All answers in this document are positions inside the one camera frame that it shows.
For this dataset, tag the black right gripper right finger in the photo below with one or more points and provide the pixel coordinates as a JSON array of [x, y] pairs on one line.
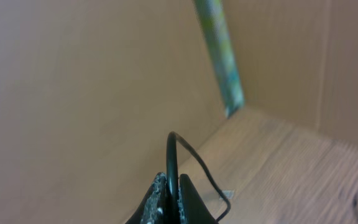
[[192, 209]]

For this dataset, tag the blue-green blurred post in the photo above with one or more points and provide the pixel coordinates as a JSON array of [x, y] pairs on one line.
[[211, 18]]

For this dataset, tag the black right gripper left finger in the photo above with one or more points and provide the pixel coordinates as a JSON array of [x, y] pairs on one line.
[[153, 206]]

